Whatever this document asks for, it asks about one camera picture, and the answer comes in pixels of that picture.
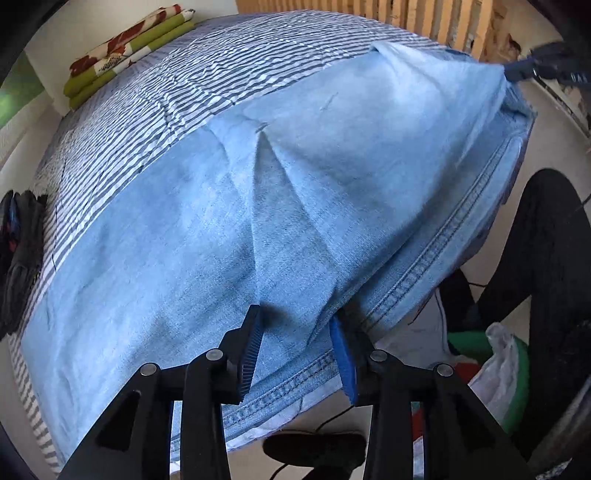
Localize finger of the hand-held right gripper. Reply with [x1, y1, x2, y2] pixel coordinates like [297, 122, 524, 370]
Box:
[503, 42, 591, 85]

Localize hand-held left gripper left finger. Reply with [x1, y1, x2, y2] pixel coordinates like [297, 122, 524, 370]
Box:
[58, 305, 265, 480]

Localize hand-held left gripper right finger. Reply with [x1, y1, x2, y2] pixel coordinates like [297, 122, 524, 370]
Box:
[329, 307, 532, 480]

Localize light blue denim jeans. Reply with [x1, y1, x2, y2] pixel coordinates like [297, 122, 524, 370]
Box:
[23, 41, 536, 467]

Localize black shoe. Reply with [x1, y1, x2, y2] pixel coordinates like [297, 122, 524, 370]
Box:
[263, 431, 368, 480]

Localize person's black clothing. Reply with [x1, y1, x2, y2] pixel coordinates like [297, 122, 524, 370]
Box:
[438, 168, 591, 480]

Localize green bin with plastic bag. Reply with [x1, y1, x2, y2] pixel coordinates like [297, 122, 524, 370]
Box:
[448, 322, 532, 435]

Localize stack of black folded clothes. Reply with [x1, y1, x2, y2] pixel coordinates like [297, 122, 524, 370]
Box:
[0, 189, 49, 340]

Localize blue white striped quilt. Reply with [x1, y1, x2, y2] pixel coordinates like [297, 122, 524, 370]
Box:
[9, 9, 462, 476]

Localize green patterned folded blanket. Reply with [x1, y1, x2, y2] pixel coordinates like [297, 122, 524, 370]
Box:
[62, 8, 197, 112]

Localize red floral folded blanket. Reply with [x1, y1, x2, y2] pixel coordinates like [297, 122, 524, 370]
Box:
[69, 4, 185, 75]

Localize wooden slatted rail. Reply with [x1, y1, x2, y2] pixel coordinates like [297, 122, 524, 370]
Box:
[235, 0, 509, 63]

